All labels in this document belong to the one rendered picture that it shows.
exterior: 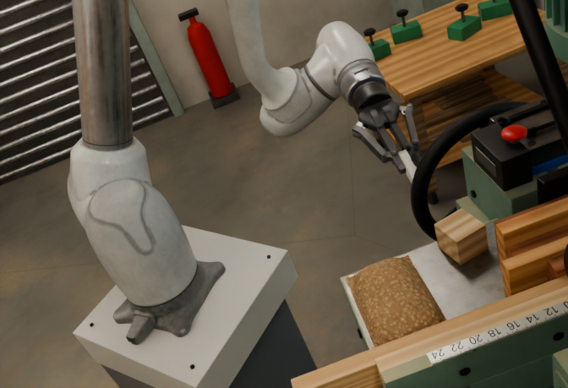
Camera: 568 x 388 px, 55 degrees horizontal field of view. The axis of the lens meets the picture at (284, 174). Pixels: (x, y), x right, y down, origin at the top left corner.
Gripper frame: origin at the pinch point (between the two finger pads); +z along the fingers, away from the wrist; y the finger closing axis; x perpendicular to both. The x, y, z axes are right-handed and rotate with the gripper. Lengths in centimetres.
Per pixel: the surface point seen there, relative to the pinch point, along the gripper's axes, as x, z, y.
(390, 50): 69, -98, 34
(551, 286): -23.8, 35.2, 0.8
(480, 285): -17.8, 30.3, -4.1
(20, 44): 92, -232, -137
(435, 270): -16.2, 25.9, -7.7
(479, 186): -15.1, 16.3, 3.4
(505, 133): -26.0, 16.7, 5.8
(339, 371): -23.9, 35.7, -23.4
